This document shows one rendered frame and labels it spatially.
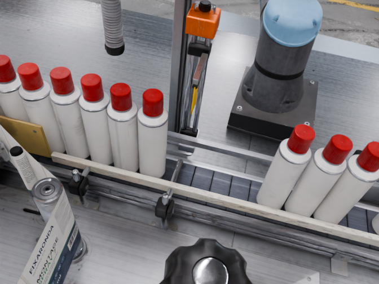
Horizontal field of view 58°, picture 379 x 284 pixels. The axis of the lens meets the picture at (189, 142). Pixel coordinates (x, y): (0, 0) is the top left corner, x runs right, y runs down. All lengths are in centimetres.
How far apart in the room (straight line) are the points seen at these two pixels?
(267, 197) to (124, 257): 27
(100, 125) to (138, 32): 59
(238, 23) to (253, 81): 45
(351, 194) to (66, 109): 49
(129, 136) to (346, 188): 37
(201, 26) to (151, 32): 65
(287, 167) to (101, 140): 33
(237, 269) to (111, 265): 35
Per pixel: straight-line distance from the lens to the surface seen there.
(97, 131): 62
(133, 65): 102
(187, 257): 29
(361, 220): 75
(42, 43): 114
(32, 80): 61
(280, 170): 58
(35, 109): 64
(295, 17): 74
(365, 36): 326
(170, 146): 80
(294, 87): 83
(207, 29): 52
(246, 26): 125
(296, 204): 65
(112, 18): 60
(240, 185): 70
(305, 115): 86
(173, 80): 67
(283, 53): 76
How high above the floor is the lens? 145
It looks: 50 degrees down
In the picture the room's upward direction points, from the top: 8 degrees clockwise
